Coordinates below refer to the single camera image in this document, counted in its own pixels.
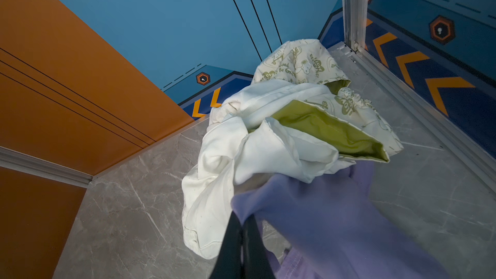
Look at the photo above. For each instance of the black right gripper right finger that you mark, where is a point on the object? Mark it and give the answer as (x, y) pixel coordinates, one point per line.
(255, 262)

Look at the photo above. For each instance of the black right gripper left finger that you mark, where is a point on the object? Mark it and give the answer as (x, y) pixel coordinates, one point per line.
(229, 261)

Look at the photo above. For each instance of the purple cloth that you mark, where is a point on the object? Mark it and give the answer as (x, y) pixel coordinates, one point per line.
(333, 228)

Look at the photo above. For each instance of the plain white cloth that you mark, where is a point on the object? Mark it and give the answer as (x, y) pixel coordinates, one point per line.
(243, 147)

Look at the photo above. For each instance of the green patterned cream cloth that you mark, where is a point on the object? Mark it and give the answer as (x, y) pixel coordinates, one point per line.
(331, 111)

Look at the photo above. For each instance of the aluminium corner post left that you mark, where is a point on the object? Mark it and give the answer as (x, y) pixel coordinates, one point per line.
(24, 163)

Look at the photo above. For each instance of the aluminium corner post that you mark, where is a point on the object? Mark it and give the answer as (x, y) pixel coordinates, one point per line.
(24, 163)
(355, 19)

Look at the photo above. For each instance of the aluminium corner post right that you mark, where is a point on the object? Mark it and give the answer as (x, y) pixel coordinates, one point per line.
(355, 19)

